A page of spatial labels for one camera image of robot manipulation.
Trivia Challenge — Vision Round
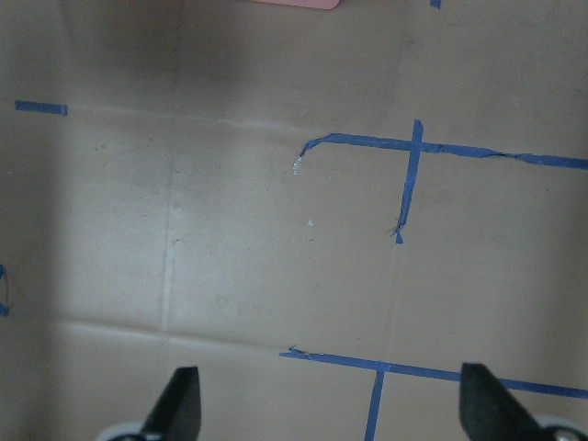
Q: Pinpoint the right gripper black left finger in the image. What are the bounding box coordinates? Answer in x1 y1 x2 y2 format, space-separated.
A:
139 366 202 441

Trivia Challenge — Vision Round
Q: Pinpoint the pink plastic box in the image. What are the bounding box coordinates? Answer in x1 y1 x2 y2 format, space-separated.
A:
255 0 340 10

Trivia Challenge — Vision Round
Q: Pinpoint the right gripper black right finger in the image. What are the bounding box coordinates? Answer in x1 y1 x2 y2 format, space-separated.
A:
459 363 547 441

